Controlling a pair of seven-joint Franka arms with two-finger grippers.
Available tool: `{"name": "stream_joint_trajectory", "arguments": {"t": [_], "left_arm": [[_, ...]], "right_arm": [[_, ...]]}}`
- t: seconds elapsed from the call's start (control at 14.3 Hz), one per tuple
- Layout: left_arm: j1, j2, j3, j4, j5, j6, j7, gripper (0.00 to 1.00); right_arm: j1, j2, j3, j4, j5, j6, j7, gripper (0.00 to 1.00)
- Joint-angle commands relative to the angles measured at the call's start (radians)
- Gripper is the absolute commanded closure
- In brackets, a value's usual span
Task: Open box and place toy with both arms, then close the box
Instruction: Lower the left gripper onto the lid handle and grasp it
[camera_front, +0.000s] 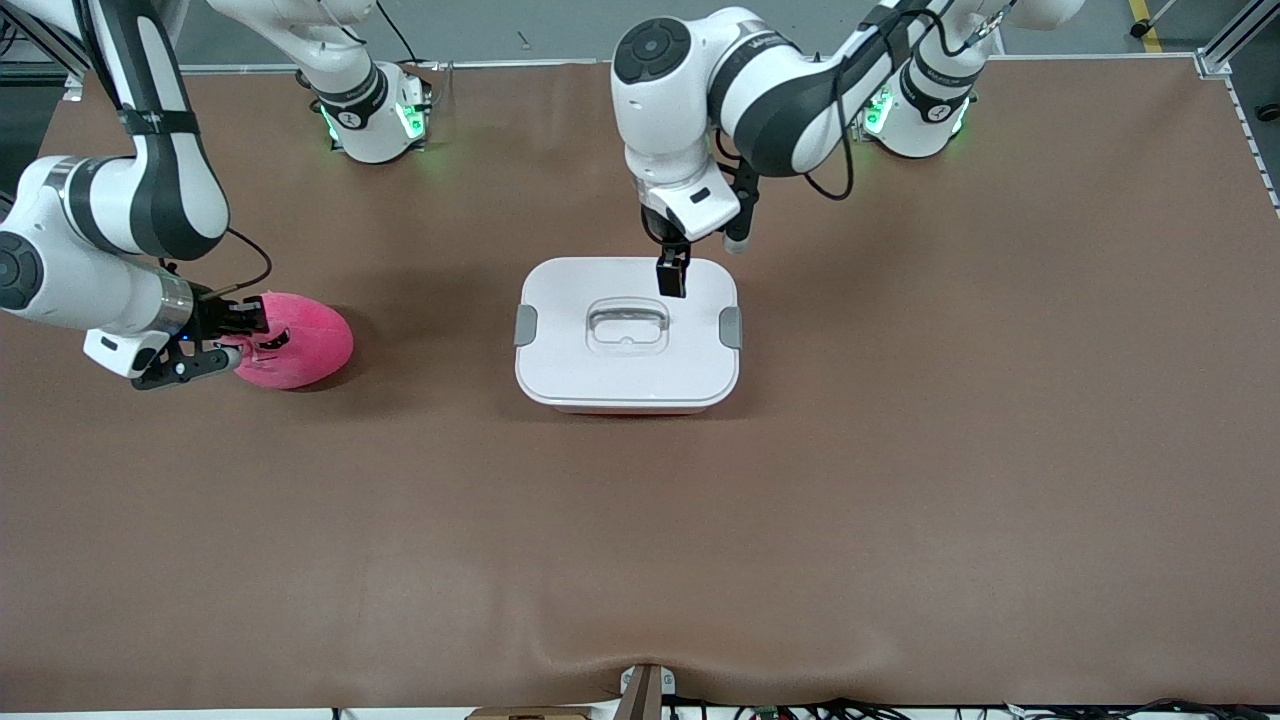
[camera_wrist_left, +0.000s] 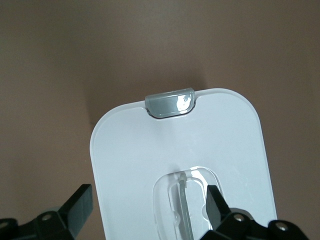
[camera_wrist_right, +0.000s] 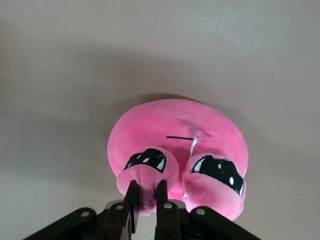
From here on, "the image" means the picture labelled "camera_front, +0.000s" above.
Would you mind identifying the aluminium frame profile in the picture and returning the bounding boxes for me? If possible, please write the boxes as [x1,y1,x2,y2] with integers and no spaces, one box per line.
[1195,0,1280,76]
[0,0,101,79]

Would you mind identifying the black right arm base cable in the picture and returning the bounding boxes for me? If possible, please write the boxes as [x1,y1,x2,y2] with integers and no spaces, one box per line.
[373,0,421,63]

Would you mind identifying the pink translucent plastic box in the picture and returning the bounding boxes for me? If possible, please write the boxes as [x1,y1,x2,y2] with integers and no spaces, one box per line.
[548,398,719,416]

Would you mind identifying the brown table mat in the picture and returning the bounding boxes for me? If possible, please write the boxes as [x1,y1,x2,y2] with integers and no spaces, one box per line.
[0,55,1280,713]

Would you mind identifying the black right arm gripper cable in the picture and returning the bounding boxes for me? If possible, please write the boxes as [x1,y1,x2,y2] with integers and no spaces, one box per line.
[195,228,273,299]

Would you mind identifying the white box lid grey latches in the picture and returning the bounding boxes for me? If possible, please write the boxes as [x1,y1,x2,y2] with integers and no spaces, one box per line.
[514,257,743,409]

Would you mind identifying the black left arm gripper cable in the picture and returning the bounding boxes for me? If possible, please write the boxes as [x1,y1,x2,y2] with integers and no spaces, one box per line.
[803,0,1011,201]

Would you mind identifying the pink plush toy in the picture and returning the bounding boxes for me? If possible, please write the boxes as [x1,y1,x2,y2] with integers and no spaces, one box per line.
[225,292,354,391]

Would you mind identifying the black arm gripper cable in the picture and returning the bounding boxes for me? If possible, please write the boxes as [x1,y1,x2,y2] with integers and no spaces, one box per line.
[195,228,273,299]
[803,0,1011,201]

